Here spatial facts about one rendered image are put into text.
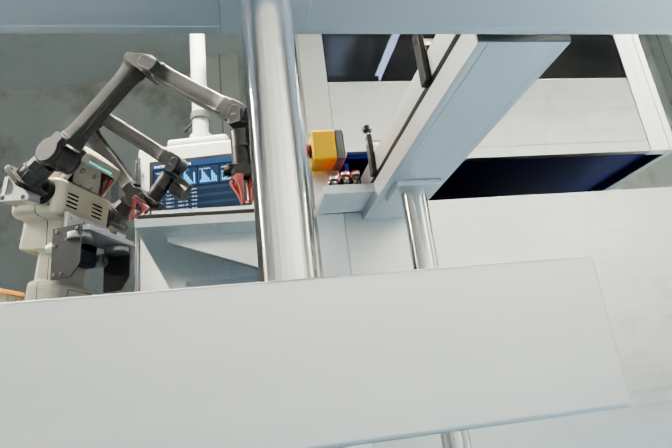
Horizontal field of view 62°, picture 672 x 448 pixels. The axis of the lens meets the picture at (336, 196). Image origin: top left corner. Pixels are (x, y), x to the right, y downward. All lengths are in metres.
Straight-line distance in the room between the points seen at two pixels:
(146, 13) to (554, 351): 0.48
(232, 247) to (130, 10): 0.84
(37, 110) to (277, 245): 5.24
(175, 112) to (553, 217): 4.14
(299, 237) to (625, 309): 1.16
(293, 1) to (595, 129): 1.20
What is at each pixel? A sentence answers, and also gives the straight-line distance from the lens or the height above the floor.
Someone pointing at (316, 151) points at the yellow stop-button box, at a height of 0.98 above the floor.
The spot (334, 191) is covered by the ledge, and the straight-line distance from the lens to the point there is 1.17.
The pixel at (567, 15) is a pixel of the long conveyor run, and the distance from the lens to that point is 0.73.
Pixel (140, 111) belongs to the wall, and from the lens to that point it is 5.30.
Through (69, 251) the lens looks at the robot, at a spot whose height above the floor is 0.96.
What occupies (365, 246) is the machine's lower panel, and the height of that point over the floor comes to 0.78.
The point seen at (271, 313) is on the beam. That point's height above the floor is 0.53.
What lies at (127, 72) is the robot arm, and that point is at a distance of 1.84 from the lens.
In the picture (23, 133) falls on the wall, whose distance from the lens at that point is 5.59.
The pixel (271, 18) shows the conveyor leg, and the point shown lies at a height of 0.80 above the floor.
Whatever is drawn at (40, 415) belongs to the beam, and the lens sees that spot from 0.44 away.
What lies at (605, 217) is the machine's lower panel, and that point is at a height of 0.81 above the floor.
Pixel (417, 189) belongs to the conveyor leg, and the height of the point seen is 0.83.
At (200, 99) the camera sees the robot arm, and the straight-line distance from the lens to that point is 1.63.
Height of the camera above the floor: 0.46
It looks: 20 degrees up
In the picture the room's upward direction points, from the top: 7 degrees counter-clockwise
